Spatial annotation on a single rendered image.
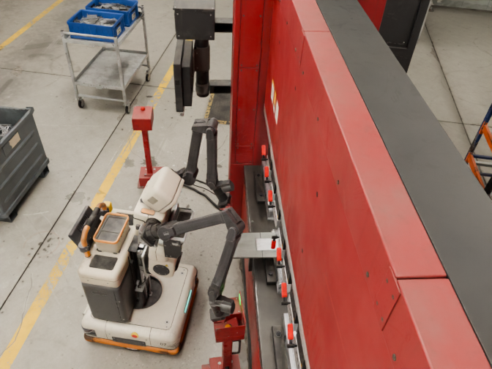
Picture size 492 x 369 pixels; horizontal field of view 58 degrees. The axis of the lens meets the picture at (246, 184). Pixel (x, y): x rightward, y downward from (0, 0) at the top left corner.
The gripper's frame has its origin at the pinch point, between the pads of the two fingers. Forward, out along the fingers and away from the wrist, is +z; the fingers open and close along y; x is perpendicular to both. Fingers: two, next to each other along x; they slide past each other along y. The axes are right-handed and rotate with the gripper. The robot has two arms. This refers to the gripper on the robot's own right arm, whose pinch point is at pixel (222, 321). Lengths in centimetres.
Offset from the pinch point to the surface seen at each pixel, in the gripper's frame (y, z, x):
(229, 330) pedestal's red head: 2.2, 3.2, -4.7
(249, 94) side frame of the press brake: 44, -58, 119
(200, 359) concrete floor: -31, 75, 19
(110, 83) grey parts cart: -98, 23, 340
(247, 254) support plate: 20.9, -15.5, 27.4
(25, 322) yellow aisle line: -149, 46, 63
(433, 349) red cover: 56, -140, -97
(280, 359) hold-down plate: 25.7, -4.2, -30.1
